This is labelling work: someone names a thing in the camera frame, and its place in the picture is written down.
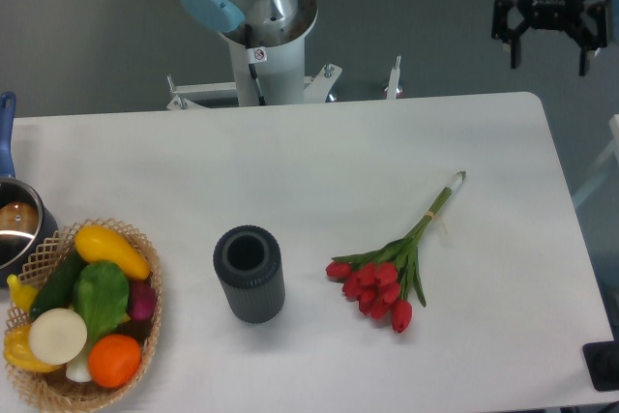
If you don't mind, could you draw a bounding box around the woven wicker basket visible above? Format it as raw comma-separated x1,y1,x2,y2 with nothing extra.
5,219,162,412

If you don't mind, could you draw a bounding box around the red tulip bouquet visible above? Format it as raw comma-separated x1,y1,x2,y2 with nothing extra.
325,170,466,334

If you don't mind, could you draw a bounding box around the green lettuce leaf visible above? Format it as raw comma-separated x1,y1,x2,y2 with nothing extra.
73,260,130,348

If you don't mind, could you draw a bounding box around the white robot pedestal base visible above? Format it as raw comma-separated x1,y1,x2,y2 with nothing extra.
165,33,403,111

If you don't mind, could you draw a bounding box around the yellow bell pepper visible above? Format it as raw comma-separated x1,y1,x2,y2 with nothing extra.
3,324,62,373

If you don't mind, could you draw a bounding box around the dark green cucumber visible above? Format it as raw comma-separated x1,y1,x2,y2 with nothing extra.
29,250,87,321

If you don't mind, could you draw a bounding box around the purple red onion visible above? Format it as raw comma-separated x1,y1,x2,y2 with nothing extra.
127,280,157,321

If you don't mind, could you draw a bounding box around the white round radish slice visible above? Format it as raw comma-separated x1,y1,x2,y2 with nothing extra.
28,309,87,365

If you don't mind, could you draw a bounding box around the dark grey ribbed vase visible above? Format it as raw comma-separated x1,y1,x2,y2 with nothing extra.
213,225,285,324

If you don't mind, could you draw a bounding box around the yellow banana tip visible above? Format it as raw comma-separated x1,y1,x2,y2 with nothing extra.
7,274,39,313

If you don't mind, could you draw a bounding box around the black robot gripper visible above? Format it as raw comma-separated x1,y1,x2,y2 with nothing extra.
490,0,612,76

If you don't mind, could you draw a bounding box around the black device at table edge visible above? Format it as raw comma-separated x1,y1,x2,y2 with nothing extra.
582,340,618,392

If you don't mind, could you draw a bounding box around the orange fruit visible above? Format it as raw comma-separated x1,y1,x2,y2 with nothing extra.
88,334,141,389

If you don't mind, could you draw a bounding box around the blue handled saucepan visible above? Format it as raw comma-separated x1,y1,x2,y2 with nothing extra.
1,91,57,289

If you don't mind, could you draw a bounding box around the yellow squash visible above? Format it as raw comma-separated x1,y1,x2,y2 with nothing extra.
74,224,151,280

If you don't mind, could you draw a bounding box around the black cable on pedestal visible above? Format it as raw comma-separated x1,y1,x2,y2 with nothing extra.
244,23,268,107

